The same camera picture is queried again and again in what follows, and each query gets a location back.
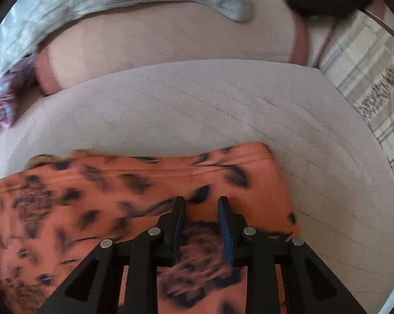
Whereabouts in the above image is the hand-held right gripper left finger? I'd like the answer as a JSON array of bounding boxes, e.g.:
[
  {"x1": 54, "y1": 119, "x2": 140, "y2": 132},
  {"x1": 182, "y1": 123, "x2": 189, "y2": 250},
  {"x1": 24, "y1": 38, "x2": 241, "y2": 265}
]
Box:
[{"x1": 36, "y1": 195, "x2": 186, "y2": 314}]

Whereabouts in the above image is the grey quilted pillow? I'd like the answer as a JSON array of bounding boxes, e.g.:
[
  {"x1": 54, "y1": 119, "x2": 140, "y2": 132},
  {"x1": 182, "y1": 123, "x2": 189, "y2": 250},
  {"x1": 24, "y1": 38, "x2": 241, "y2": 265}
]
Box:
[{"x1": 0, "y1": 0, "x2": 254, "y2": 76}]

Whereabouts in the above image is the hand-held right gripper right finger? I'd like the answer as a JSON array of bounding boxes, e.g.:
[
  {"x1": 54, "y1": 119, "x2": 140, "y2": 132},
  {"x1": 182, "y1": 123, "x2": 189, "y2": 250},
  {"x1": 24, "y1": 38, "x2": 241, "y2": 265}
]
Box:
[{"x1": 217, "y1": 196, "x2": 368, "y2": 314}]

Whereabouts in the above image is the orange floral blouse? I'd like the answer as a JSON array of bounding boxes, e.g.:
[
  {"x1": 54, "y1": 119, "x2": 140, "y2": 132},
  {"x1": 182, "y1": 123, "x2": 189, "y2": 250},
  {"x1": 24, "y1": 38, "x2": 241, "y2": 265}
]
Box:
[{"x1": 0, "y1": 142, "x2": 299, "y2": 314}]

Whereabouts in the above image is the purple floral cloth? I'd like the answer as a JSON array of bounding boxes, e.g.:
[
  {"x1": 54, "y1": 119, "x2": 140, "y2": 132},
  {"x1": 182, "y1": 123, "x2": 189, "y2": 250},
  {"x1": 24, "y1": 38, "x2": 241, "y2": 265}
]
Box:
[{"x1": 0, "y1": 54, "x2": 37, "y2": 138}]

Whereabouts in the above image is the pink bolster pillow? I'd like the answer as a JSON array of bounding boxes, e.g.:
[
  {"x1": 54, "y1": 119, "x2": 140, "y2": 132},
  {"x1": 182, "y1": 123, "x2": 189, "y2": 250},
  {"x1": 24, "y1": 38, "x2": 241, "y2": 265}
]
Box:
[{"x1": 35, "y1": 0, "x2": 310, "y2": 95}]

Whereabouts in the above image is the striped floral cushion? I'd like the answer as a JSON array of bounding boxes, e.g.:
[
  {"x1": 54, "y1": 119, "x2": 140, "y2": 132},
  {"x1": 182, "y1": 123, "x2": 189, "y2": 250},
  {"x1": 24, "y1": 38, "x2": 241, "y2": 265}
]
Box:
[{"x1": 318, "y1": 13, "x2": 394, "y2": 203}]

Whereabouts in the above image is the pink headboard cushion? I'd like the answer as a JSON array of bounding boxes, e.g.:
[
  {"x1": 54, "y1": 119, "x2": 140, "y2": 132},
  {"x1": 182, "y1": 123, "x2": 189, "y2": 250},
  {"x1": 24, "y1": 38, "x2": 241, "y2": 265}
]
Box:
[{"x1": 360, "y1": 0, "x2": 394, "y2": 44}]

